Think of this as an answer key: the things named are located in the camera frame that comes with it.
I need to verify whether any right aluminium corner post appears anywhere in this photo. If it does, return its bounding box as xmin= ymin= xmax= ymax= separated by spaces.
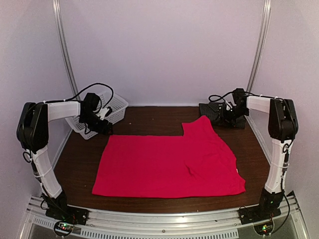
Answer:
xmin=246 ymin=0 xmax=272 ymax=92

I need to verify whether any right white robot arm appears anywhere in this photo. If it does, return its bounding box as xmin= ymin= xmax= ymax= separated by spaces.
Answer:
xmin=218 ymin=94 xmax=299 ymax=194

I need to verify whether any left aluminium corner post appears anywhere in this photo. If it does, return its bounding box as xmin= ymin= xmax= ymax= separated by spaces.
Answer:
xmin=52 ymin=0 xmax=80 ymax=100

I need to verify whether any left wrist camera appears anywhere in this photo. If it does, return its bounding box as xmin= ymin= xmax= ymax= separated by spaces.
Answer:
xmin=81 ymin=93 xmax=113 ymax=120

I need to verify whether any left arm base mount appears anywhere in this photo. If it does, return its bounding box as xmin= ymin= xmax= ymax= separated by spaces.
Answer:
xmin=40 ymin=191 xmax=89 ymax=238

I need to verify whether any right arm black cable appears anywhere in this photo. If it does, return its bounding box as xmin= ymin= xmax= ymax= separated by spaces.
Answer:
xmin=208 ymin=91 xmax=236 ymax=103

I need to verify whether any white plastic laundry basket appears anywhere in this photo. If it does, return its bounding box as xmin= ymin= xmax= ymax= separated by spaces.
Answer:
xmin=65 ymin=91 xmax=129 ymax=140

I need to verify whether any red garment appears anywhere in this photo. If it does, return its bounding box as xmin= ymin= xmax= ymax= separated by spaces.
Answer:
xmin=92 ymin=116 xmax=246 ymax=199

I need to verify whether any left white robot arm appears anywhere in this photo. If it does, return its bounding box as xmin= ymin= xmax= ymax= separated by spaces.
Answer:
xmin=16 ymin=100 xmax=112 ymax=199

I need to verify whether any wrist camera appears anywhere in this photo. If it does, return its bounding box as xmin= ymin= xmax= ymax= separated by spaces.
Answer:
xmin=81 ymin=93 xmax=113 ymax=120
xmin=225 ymin=88 xmax=247 ymax=111

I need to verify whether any aluminium corner post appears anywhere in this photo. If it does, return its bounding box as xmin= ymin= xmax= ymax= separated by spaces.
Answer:
xmin=246 ymin=0 xmax=272 ymax=92
xmin=52 ymin=0 xmax=80 ymax=100

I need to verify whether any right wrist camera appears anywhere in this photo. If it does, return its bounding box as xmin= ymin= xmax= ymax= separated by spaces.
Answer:
xmin=225 ymin=88 xmax=247 ymax=111

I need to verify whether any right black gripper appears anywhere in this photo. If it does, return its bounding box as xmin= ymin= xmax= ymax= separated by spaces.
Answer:
xmin=214 ymin=106 xmax=249 ymax=126

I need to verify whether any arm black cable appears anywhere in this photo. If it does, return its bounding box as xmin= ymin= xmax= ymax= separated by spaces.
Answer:
xmin=23 ymin=83 xmax=116 ymax=162
xmin=208 ymin=91 xmax=236 ymax=103

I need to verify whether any black pinstriped shirt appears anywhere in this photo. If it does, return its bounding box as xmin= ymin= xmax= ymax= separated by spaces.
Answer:
xmin=199 ymin=102 xmax=246 ymax=128

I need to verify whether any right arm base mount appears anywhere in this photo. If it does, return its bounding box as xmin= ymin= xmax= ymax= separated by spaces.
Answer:
xmin=238 ymin=189 xmax=291 ymax=237

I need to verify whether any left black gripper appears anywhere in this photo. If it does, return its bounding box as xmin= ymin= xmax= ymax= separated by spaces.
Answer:
xmin=80 ymin=113 xmax=113 ymax=136

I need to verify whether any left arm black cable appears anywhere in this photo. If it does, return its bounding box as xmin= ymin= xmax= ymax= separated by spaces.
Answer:
xmin=23 ymin=83 xmax=116 ymax=162

